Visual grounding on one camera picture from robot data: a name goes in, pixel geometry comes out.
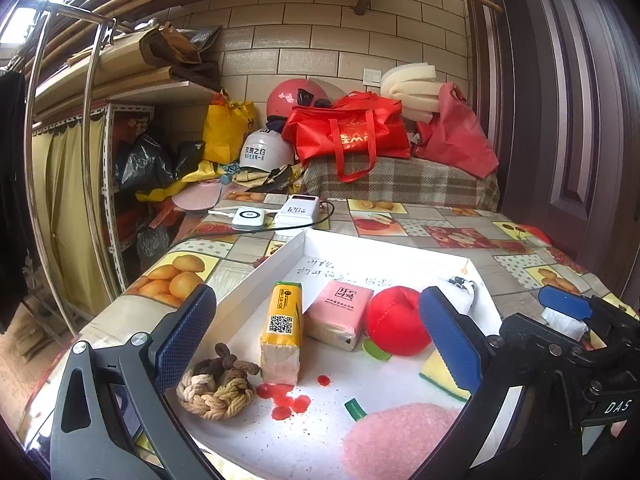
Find yellow tissue pack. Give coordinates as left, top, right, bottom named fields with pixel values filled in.
left=259, top=281, right=304, bottom=385

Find yellow shopping bag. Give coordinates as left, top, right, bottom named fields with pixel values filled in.
left=202, top=90, right=257, bottom=165

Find white helmet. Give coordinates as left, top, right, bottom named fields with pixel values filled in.
left=239, top=128, right=295, bottom=171

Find white shallow tray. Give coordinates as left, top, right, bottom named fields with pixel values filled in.
left=165, top=229, right=506, bottom=480

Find pink helmet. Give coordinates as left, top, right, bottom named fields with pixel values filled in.
left=266, top=78, right=333, bottom=121

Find red plush fruit toy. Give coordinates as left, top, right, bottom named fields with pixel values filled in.
left=363, top=286, right=433, bottom=362

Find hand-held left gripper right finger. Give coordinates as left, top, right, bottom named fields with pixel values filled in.
left=410, top=286, right=586, bottom=480

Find black plastic bag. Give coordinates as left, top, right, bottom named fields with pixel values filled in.
left=115, top=132, right=206, bottom=193

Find white soft cloth piece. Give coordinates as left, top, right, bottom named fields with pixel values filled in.
left=542, top=307, right=588, bottom=341

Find white plush toy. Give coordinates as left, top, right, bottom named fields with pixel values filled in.
left=432, top=275, right=476, bottom=316

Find white angle iron shelf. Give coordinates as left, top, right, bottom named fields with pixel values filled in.
left=102, top=104, right=156, bottom=301

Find metal tube rack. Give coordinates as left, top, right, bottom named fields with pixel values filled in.
left=20, top=0, right=118, bottom=336

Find yellow curtain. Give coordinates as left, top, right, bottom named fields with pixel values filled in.
left=30, top=120, right=108, bottom=321

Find large white power bank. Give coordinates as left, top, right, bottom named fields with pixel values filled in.
left=274, top=194, right=322, bottom=228

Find pink round towel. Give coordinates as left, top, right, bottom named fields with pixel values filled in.
left=341, top=399, right=461, bottom=480

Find pink hand fan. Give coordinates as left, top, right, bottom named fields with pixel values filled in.
left=172, top=182, right=223, bottom=211

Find plaid cloth cover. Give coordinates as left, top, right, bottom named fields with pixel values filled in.
left=302, top=152, right=501, bottom=211

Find white foam pads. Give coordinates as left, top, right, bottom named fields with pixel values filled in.
left=380, top=64, right=443, bottom=123

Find wooden boards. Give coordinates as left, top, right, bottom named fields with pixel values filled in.
left=30, top=25, right=221, bottom=126

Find yellow cloth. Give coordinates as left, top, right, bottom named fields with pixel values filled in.
left=135, top=160, right=226, bottom=203

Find dark panelled door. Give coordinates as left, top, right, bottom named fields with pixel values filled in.
left=460, top=0, right=640, bottom=311

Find black cable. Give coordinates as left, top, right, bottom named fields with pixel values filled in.
left=200, top=200, right=337, bottom=237

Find yellow green sponge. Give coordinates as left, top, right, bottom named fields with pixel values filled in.
left=419, top=349, right=472, bottom=402

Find brown paper bags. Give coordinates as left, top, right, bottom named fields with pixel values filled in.
left=139, top=22, right=223, bottom=83

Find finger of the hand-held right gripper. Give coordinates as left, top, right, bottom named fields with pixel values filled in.
left=501, top=312, right=608, bottom=398
left=539, top=285, right=640, bottom=356

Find red plastic bag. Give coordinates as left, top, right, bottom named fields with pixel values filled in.
left=415, top=81, right=501, bottom=178

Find pink tissue pack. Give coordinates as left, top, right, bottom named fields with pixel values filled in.
left=303, top=280, right=375, bottom=352

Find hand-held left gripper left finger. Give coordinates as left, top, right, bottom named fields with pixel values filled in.
left=50, top=284, right=221, bottom=480

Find red tote bag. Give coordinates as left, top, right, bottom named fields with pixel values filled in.
left=281, top=91, right=412, bottom=183

